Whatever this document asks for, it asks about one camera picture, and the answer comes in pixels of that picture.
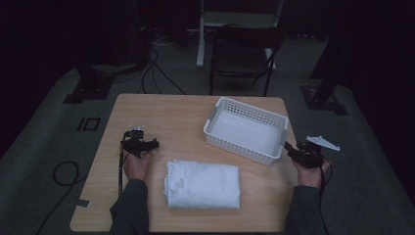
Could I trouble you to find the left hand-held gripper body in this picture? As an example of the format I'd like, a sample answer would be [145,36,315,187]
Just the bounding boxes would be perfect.
[121,124,152,160]

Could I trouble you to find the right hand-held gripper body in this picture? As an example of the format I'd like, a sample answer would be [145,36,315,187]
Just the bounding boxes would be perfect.
[293,135,342,169]

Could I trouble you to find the white perforated plastic basket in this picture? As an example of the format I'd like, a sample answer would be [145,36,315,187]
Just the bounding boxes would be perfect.
[203,96,291,166]

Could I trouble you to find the white cloth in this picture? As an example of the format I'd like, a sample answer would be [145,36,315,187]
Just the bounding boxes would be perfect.
[162,159,242,211]

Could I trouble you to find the person's right hand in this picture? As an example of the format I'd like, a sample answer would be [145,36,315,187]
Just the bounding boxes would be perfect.
[293,158,331,190]

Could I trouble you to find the person's left hand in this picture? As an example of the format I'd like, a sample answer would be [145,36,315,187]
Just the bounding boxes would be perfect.
[122,150,153,181]

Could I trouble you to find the black stand with flat base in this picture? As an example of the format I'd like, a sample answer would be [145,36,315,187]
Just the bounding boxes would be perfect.
[63,48,115,105]
[300,35,349,117]

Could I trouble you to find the black folding chair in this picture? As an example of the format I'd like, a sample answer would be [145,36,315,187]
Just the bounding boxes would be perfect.
[208,24,287,98]

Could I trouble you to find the black chain-like gripper cable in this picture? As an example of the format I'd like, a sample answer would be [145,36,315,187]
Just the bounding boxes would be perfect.
[117,139,127,198]

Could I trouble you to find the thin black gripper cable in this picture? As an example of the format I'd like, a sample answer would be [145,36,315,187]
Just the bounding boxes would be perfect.
[316,158,335,235]

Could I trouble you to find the black floor cables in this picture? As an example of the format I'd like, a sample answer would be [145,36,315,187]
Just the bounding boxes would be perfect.
[138,47,188,96]

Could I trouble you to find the looped black floor cable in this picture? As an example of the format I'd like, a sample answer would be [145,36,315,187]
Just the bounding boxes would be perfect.
[33,161,89,235]

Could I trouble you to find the white metal stand frame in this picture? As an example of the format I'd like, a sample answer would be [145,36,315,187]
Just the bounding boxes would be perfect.
[195,0,286,71]

